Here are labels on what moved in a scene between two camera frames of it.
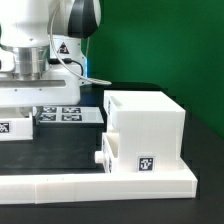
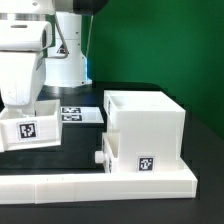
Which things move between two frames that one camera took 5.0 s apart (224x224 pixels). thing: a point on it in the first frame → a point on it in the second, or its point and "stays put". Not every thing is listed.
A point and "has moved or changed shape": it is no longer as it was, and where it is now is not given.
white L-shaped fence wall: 39,189 stays put
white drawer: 16,129 has moved or changed shape
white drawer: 110,150 stays put
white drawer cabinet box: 151,127 stays put
